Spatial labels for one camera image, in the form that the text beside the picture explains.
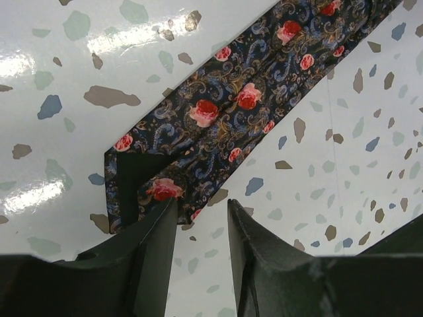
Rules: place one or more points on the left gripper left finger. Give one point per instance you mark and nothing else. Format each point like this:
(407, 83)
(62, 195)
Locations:
(126, 275)

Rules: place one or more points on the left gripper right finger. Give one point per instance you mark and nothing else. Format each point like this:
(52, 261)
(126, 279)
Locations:
(273, 278)

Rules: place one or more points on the navy floral paisley tie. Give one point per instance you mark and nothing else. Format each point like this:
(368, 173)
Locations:
(192, 142)

